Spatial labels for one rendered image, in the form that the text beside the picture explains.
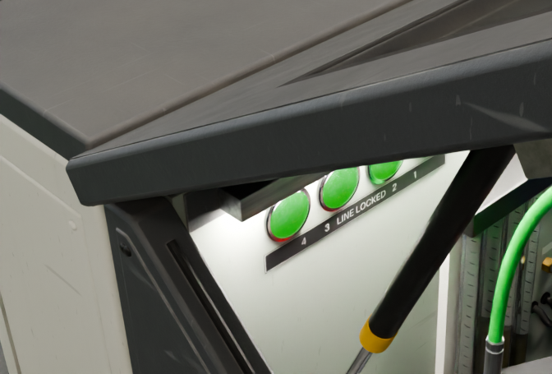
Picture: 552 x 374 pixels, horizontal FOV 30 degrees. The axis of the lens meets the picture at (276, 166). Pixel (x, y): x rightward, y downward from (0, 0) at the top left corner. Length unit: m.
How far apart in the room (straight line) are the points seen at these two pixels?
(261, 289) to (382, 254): 0.16
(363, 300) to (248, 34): 0.29
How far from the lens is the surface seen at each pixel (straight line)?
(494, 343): 1.07
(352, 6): 0.92
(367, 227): 0.96
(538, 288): 1.29
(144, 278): 0.77
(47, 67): 0.87
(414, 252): 0.54
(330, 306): 0.97
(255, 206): 0.79
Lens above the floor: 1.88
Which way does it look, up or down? 33 degrees down
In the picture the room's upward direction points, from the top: 3 degrees counter-clockwise
